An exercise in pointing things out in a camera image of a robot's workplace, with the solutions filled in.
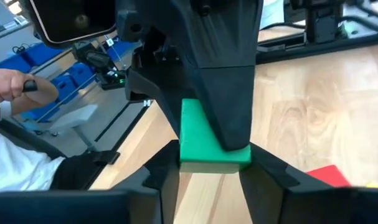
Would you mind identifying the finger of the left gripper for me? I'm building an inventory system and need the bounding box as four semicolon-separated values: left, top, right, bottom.
193;65;257;152
125;67;196;138

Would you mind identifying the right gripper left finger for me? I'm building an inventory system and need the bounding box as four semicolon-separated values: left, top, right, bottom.
112;140;181;224

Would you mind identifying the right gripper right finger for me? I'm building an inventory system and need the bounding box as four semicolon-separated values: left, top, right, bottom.
239;142;354;224

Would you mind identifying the green half-cylinder block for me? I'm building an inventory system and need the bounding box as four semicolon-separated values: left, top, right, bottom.
179;98;252;174

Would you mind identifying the red wooden cube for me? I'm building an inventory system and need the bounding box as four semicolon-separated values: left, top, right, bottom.
305;164;351;189

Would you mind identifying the person's forearm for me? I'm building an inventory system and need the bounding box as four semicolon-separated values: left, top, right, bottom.
9;77;59;116

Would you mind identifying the white bench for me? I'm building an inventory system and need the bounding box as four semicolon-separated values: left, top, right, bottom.
50;104;99;152

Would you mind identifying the blue storage bin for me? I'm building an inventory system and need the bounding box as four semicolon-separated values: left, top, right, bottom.
51;74;80;103
22;42;65;67

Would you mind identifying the person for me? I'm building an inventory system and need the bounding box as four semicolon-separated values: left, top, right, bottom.
0;119;108;195

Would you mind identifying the person's hand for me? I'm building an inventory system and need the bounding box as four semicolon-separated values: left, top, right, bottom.
0;68;29;103

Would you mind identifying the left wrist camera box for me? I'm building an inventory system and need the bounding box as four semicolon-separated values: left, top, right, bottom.
20;0;117;50

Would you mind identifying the black handle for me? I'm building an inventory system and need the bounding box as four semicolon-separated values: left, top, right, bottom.
22;79;39;93

